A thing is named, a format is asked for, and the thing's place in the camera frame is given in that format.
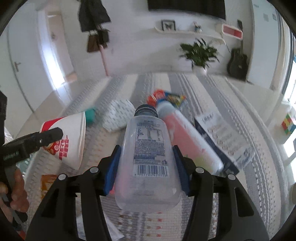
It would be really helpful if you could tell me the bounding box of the teal packaged sponge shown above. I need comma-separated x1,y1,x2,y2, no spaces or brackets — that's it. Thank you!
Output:
85,108,95,126

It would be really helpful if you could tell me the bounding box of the colourful snack wrapper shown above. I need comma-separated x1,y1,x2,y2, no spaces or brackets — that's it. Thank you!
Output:
147,89,187,108

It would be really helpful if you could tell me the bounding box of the person's left hand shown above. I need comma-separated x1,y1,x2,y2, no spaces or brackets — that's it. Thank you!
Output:
1,169,30,223

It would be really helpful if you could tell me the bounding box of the framed butterfly picture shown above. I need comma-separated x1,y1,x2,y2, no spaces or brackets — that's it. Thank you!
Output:
161,20,176,31

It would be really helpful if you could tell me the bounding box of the brown hanging bag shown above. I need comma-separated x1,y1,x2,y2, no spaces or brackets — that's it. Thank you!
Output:
86,30,109,53

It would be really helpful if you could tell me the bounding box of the white dotted paper bag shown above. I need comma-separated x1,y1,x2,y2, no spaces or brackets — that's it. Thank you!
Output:
102,99,135,133

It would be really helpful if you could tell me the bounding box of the orange snack packet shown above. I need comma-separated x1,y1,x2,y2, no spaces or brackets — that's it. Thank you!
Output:
41,174,58,199

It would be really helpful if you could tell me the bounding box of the green potted plant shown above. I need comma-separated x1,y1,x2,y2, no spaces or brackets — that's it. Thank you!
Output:
179,38,220,69

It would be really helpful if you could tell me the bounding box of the red white box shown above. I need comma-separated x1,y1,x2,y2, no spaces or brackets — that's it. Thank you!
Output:
222,24,243,40

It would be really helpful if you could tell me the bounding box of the black wall television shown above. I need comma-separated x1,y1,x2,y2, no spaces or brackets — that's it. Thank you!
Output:
147,0,226,20

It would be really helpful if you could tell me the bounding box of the black guitar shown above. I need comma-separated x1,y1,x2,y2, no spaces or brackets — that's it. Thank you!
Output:
227,19,249,80

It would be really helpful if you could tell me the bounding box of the clear plastic bottle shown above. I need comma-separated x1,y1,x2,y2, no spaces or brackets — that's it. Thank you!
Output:
115,104,181,213

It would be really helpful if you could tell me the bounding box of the small figurine on shelf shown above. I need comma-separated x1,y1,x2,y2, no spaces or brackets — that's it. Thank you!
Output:
193,22,202,33

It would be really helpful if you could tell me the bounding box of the blue white paper box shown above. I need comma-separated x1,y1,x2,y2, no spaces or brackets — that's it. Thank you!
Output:
194,111,254,175

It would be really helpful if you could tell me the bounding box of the red white paper cup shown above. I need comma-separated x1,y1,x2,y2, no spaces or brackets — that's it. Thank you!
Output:
41,112,86,170

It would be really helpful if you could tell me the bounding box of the white curved wall shelf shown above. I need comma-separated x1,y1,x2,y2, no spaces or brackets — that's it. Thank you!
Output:
154,27,226,45

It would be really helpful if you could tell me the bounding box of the white door with handle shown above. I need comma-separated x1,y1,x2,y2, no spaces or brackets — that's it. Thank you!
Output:
8,8,55,111

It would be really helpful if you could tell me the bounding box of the colourful cube toy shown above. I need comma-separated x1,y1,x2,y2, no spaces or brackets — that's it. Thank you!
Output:
281,113,296,136

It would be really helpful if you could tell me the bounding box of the white pink tube can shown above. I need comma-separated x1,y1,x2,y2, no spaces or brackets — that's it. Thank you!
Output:
156,101,223,174

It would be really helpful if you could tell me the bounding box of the pink coat rack stand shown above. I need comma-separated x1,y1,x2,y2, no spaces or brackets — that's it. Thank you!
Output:
98,29,110,77

